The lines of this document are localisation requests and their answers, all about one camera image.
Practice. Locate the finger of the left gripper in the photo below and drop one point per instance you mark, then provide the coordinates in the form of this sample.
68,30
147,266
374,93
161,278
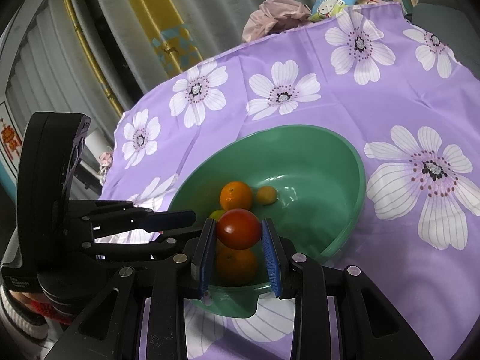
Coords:
107,218
162,247

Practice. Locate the floral cloth pile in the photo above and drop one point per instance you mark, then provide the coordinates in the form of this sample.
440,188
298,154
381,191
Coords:
106,160

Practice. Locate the yellow patterned curtain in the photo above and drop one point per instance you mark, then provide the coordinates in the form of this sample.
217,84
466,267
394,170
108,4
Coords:
168,35

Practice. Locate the left hand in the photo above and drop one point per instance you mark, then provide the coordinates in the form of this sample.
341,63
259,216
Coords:
40,304

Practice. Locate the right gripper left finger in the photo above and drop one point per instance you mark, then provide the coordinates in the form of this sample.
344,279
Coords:
146,305

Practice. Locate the grey sofa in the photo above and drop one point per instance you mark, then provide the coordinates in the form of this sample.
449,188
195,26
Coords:
452,21

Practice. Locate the small green fruit in bowl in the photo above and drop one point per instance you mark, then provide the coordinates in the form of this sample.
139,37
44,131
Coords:
216,215

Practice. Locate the large orange fruit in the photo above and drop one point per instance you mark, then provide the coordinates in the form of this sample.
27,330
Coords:
236,195

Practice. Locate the red cherry tomato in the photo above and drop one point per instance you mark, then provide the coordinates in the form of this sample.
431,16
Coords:
238,229

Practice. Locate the lower orange fruit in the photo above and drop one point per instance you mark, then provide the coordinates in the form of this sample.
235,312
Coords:
235,266

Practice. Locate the small yellow fruit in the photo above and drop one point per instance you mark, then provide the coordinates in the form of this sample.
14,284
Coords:
266,195

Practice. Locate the purple floral tablecloth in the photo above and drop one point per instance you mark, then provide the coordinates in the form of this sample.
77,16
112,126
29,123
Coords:
397,93

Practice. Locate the red chinese knot decoration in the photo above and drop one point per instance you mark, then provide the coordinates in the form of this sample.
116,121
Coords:
10,141

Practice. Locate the green plastic bowl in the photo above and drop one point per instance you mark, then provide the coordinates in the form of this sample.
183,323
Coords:
320,183

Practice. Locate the pink crumpled cloth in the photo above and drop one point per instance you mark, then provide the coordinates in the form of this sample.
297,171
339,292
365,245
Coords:
275,16

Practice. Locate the left forearm striped sleeve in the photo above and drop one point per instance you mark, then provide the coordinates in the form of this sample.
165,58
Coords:
29,324

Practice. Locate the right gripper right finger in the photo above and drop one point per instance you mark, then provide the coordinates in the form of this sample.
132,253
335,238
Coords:
368,325

